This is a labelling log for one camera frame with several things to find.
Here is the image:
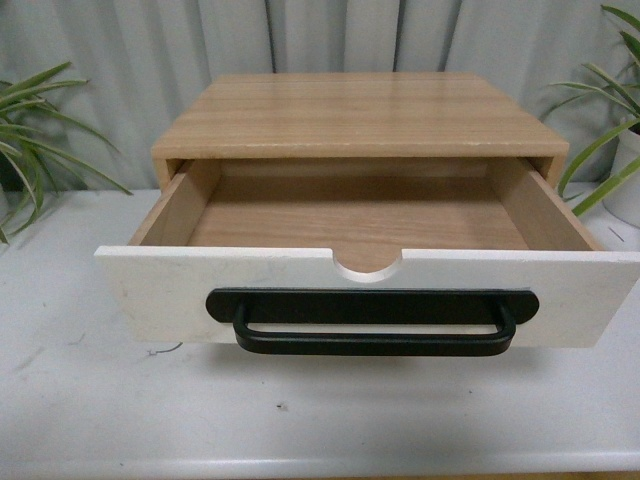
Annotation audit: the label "black metal drawer handle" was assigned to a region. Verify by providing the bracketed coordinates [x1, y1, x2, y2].
[205, 288, 540, 357]

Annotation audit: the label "white-front wooden drawer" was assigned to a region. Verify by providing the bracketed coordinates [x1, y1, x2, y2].
[96, 157, 639, 347]

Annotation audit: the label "left green spider plant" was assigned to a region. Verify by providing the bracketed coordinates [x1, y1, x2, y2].
[1, 61, 133, 245]

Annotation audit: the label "right green spider plant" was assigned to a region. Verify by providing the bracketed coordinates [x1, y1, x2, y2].
[547, 4, 639, 216]

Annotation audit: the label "wooden drawer cabinet shell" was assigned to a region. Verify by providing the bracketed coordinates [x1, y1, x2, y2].
[151, 72, 569, 188]

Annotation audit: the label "green spider plant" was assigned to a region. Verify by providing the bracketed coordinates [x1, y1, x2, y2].
[1, 61, 133, 245]
[547, 4, 639, 216]

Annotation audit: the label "white plant pot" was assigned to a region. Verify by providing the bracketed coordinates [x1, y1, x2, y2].
[603, 128, 639, 227]

